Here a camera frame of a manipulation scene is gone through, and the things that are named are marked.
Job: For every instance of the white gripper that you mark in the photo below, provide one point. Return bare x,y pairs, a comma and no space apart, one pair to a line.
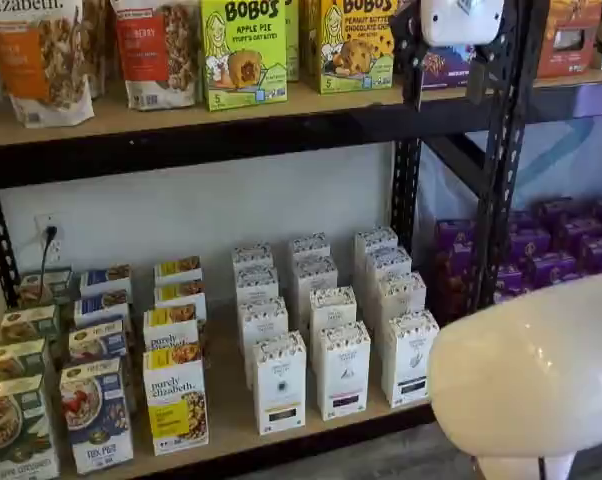
461,20

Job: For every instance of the white box green strip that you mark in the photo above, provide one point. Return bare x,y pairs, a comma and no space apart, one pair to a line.
406,365

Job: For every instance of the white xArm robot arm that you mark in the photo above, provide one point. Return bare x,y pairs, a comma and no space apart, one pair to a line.
531,375

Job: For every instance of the purple ZBar box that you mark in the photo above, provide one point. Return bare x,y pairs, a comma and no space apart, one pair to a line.
446,70

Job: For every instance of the black diagonal shelf brace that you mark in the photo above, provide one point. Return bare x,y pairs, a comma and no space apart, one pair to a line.
456,152

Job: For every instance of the yellow Bobo's peanut butter box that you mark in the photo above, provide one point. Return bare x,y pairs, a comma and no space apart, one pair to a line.
356,50

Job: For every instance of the orange brown snack box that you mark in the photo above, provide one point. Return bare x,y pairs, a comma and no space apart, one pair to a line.
571,50

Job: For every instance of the green Bobo's apple pie box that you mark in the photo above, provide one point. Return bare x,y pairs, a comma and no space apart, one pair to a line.
241,50

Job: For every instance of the white box pink strip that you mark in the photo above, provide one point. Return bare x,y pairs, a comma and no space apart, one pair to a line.
343,375

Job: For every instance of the yellow purely elizabeth box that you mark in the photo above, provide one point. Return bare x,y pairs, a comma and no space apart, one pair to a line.
178,292
176,400
168,325
178,267

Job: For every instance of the white box yellow strip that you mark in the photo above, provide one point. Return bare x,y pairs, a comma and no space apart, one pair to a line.
278,385

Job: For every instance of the blue oatmeal box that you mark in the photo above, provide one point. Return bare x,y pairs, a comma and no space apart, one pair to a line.
106,277
101,305
98,340
96,420

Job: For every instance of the green oatmeal box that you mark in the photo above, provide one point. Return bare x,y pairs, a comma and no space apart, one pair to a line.
28,325
46,287
16,360
16,430

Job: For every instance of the red strawberry granola bag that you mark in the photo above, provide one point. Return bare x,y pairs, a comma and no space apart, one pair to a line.
151,50

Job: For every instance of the brown granola pouch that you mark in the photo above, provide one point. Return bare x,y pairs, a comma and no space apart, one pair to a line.
98,45

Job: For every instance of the orange purely elizabeth granola bag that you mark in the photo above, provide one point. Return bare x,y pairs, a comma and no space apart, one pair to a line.
31,60

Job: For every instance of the white wall outlet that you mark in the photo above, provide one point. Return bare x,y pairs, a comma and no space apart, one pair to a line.
62,220

